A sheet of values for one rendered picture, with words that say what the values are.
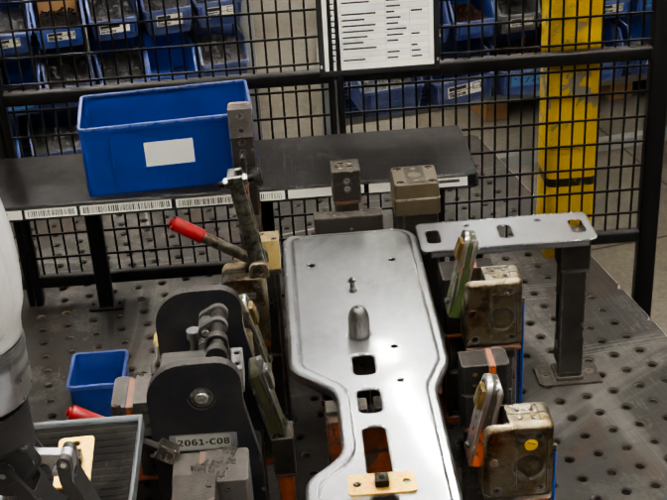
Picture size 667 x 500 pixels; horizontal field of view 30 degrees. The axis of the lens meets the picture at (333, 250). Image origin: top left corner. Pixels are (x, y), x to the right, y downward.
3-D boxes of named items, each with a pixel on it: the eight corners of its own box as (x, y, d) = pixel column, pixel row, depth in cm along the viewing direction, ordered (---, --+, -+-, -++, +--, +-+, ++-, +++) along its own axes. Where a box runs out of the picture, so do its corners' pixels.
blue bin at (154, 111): (259, 179, 222) (253, 111, 216) (87, 197, 219) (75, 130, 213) (251, 143, 236) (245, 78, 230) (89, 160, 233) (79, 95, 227)
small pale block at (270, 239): (295, 429, 211) (279, 240, 194) (274, 431, 211) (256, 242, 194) (294, 417, 215) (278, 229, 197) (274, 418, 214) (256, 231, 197)
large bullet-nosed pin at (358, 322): (371, 348, 180) (369, 310, 177) (349, 350, 180) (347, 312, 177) (369, 336, 183) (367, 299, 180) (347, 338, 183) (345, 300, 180)
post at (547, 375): (601, 383, 218) (610, 238, 205) (540, 388, 218) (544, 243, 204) (593, 362, 224) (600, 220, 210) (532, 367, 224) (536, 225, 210)
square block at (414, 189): (443, 359, 227) (441, 182, 210) (399, 363, 227) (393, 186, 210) (437, 336, 234) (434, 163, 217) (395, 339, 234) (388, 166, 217)
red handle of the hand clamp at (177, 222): (267, 266, 187) (172, 221, 182) (260, 277, 187) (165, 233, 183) (266, 252, 190) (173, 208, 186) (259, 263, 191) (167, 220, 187)
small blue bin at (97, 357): (130, 426, 215) (123, 383, 211) (73, 430, 215) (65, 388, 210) (135, 389, 224) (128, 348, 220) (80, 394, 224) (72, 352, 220)
